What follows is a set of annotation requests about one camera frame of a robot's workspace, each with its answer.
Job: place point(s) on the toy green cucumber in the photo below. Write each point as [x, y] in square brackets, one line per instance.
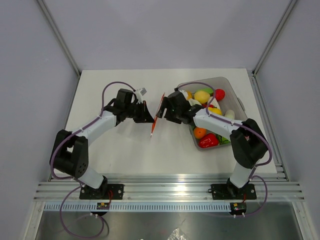
[208, 90]

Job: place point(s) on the toy yellow lemon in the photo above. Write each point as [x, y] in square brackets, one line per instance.
[201, 96]

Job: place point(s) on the crumpled clear plastic wrap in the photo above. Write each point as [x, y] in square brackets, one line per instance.
[177, 234]

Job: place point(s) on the toy yellow pear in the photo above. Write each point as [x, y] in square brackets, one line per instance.
[215, 110]

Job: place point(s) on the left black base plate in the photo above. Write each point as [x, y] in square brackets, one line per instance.
[105, 192]

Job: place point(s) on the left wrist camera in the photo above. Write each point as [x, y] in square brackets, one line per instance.
[139, 93]

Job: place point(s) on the toy yellow potato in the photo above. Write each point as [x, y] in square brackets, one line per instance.
[190, 95]

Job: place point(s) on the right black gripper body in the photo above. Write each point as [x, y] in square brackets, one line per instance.
[173, 114]

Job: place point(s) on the toy red bell pepper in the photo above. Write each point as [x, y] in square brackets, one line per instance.
[208, 141]

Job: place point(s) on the clear zip top bag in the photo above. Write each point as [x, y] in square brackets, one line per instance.
[156, 115]

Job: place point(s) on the aluminium mounting rail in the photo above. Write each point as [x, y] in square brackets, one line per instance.
[176, 188]

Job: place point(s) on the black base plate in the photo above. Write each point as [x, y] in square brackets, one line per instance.
[224, 191]
[105, 192]

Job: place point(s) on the toy green watermelon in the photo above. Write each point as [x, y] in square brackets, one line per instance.
[222, 140]

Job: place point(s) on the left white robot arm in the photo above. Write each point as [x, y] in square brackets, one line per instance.
[70, 153]

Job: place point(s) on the toy red chili pepper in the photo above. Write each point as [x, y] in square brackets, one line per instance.
[208, 106]

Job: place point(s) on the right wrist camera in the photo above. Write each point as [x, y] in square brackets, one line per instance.
[185, 94]

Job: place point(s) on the grey plastic food bin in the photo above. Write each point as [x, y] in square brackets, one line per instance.
[214, 123]

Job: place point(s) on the white slotted cable duct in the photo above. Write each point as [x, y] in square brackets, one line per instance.
[211, 207]

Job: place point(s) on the aluminium frame post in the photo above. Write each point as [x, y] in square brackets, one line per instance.
[275, 36]
[44, 9]

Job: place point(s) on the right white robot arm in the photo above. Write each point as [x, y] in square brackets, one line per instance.
[247, 140]

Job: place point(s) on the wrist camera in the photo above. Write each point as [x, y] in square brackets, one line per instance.
[185, 94]
[139, 93]

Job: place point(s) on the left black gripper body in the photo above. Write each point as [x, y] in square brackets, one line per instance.
[134, 111]

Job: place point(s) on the left aluminium frame post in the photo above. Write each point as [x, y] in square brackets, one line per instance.
[44, 9]

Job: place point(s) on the toy napa cabbage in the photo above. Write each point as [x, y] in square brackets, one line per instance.
[193, 102]

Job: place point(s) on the right aluminium frame post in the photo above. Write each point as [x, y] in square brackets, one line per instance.
[275, 36]

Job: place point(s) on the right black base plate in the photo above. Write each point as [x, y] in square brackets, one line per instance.
[224, 191]

